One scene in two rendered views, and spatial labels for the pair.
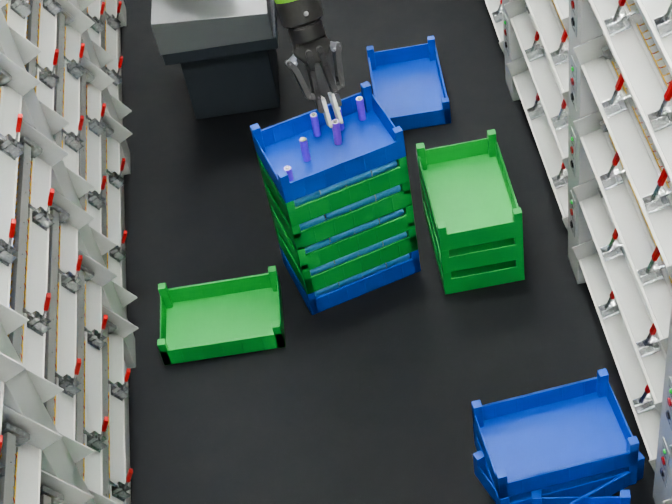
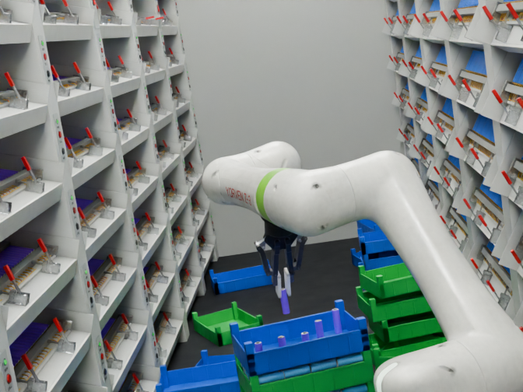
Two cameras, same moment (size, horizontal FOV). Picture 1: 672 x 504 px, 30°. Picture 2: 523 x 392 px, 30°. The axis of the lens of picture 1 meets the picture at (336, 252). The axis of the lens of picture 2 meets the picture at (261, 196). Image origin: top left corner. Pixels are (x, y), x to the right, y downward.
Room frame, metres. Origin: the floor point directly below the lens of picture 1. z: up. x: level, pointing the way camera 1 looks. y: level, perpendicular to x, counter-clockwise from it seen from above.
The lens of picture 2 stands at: (4.47, 0.06, 1.18)
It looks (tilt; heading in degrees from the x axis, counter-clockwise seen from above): 9 degrees down; 183
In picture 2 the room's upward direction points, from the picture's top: 9 degrees counter-clockwise
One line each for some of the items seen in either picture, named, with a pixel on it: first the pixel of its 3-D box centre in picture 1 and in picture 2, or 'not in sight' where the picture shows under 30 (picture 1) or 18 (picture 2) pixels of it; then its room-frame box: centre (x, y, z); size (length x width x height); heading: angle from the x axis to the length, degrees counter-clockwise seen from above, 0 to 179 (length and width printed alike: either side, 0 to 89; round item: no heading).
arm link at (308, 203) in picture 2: not in sight; (303, 201); (2.66, 0.04, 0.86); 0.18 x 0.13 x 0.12; 25
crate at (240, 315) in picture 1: (220, 314); not in sight; (2.04, 0.31, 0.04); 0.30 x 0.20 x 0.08; 87
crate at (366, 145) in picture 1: (327, 140); (297, 336); (2.15, -0.03, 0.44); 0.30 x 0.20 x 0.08; 104
